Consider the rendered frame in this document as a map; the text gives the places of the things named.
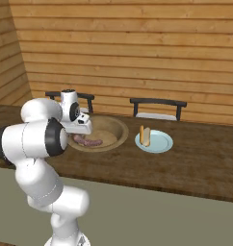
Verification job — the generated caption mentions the wooden bowl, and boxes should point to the wooden bowl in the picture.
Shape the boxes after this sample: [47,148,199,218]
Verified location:
[67,114,130,153]

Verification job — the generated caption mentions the pink sausage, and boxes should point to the pink sausage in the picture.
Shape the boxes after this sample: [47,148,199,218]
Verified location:
[72,134,104,148]

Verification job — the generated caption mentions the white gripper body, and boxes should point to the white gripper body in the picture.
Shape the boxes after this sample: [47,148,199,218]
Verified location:
[62,112,93,135]

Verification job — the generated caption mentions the tan hot dog bun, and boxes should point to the tan hot dog bun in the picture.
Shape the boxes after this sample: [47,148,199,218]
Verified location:
[139,125,152,148]

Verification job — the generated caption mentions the light blue plate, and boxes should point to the light blue plate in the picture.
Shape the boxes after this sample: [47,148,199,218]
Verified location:
[135,129,174,154]

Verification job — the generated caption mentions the black chair with white seat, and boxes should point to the black chair with white seat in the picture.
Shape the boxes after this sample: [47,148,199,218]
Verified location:
[44,90,95,114]
[129,97,188,122]

